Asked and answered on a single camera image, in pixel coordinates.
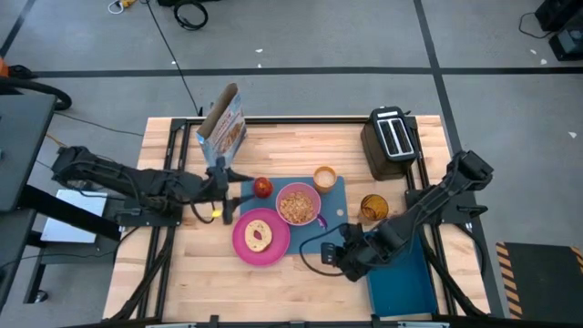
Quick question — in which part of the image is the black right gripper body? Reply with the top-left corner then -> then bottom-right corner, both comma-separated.
336,227 -> 398,283

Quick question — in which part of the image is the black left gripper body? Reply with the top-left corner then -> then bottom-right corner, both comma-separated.
204,157 -> 236,226

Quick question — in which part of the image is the red apple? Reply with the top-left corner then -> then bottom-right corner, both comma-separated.
252,176 -> 275,200

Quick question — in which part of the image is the bagel half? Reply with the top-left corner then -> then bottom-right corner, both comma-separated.
243,219 -> 274,253

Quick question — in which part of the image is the light pink bowl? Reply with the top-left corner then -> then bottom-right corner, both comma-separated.
274,181 -> 322,228

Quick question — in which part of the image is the yellow cup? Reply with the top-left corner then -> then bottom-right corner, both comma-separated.
312,165 -> 339,195

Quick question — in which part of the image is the cinnamon squares cereal box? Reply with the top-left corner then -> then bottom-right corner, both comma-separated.
195,82 -> 249,169

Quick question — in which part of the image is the magenta plate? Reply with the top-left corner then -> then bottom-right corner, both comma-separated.
230,207 -> 292,268

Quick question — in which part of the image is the amber drinking glass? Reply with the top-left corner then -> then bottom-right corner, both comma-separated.
359,193 -> 390,222

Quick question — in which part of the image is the blue placemat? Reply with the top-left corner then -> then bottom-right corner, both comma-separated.
239,176 -> 350,256

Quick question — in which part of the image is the blue plastic bin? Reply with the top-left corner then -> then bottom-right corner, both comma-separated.
363,230 -> 439,318

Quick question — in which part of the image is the cereal squares pile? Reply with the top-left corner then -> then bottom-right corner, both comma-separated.
278,190 -> 316,225

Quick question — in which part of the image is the white rice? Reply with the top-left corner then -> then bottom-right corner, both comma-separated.
315,169 -> 336,189

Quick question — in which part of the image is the black toaster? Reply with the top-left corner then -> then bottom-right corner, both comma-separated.
359,106 -> 419,182

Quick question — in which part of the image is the white flat box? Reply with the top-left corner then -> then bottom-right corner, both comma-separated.
39,188 -> 108,244

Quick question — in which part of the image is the hazard striped black mat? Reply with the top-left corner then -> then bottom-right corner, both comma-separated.
495,241 -> 583,323

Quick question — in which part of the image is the black desk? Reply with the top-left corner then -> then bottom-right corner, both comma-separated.
0,92 -> 58,213

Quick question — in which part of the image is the white yellow plug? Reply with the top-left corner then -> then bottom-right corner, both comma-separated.
107,0 -> 138,15

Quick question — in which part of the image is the black equipment case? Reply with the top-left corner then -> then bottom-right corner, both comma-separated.
534,0 -> 583,63

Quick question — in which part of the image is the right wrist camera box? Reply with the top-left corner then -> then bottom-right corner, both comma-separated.
320,241 -> 339,267

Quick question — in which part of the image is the black camera cable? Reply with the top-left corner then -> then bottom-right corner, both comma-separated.
298,222 -> 353,278

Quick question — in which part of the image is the black aluminium table frame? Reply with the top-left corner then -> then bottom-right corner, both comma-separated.
103,115 -> 491,328

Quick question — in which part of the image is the long black floor cable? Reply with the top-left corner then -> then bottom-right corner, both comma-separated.
144,0 -> 204,118

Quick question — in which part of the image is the coiled black cable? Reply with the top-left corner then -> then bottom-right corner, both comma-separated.
173,0 -> 210,32

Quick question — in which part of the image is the black hose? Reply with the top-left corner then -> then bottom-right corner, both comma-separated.
0,74 -> 74,112

